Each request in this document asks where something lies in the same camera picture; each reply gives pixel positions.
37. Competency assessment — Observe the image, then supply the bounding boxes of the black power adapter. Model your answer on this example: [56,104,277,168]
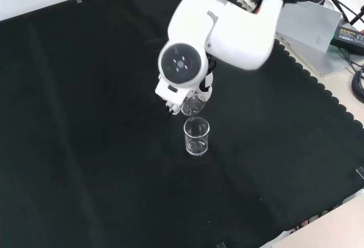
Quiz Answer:
[329,24,364,50]

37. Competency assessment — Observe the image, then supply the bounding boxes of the pale board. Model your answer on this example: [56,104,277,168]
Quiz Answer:
[275,0,343,53]

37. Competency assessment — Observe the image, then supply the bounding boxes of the black bench cloth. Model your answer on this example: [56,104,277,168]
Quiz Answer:
[0,0,364,248]

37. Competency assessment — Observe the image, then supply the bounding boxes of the small clear glass beaker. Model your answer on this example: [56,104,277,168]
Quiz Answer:
[180,94,207,117]

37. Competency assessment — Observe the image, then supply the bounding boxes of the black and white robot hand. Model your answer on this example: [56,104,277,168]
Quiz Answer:
[155,56,216,117]

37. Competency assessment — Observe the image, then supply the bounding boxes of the tall clear glass beaker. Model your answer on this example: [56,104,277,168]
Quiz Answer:
[183,117,211,157]

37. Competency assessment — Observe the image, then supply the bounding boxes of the black cable bundle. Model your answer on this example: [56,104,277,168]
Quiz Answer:
[351,70,364,102]

